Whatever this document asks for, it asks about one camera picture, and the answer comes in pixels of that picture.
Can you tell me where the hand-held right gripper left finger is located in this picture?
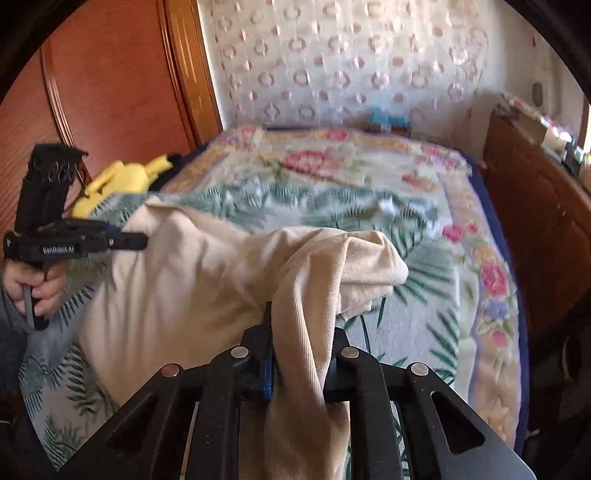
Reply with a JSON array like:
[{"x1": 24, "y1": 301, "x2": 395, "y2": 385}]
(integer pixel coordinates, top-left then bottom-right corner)
[{"x1": 55, "y1": 302, "x2": 278, "y2": 480}]

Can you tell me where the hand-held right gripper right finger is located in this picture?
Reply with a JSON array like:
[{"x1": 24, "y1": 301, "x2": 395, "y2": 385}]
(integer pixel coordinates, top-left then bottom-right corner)
[{"x1": 323, "y1": 325, "x2": 536, "y2": 480}]

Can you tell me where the wooden slatted wardrobe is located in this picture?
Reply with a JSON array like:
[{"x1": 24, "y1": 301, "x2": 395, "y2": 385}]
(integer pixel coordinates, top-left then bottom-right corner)
[{"x1": 0, "y1": 0, "x2": 225, "y2": 241}]

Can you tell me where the long wooden cabinet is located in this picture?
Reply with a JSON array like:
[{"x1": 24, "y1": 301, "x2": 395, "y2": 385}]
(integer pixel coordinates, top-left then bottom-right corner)
[{"x1": 480, "y1": 113, "x2": 591, "y2": 352}]

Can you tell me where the sheer circle-patterned curtain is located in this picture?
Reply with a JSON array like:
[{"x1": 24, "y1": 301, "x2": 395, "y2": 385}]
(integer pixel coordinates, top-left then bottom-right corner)
[{"x1": 198, "y1": 0, "x2": 490, "y2": 129}]

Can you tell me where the person's left hand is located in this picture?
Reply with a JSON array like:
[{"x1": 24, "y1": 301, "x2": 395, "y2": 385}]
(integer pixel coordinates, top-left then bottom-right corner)
[{"x1": 2, "y1": 265, "x2": 68, "y2": 319}]

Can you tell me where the beige printed t-shirt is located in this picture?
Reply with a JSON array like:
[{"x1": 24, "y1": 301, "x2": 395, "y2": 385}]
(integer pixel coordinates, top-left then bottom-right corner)
[{"x1": 76, "y1": 196, "x2": 409, "y2": 480}]

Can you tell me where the yellow plush toy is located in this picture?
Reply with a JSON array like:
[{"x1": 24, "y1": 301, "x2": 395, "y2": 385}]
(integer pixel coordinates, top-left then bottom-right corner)
[{"x1": 71, "y1": 154, "x2": 174, "y2": 217}]

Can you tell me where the floral blanket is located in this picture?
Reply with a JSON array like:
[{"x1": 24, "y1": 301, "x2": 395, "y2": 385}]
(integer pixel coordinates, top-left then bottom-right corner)
[{"x1": 18, "y1": 124, "x2": 522, "y2": 472}]

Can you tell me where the blue box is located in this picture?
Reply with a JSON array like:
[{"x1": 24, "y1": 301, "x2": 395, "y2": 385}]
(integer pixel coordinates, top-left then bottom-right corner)
[{"x1": 369, "y1": 106, "x2": 411, "y2": 134}]

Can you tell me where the cardboard box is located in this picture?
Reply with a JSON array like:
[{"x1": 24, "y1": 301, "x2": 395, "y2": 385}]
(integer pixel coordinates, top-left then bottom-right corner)
[{"x1": 517, "y1": 108, "x2": 551, "y2": 145}]

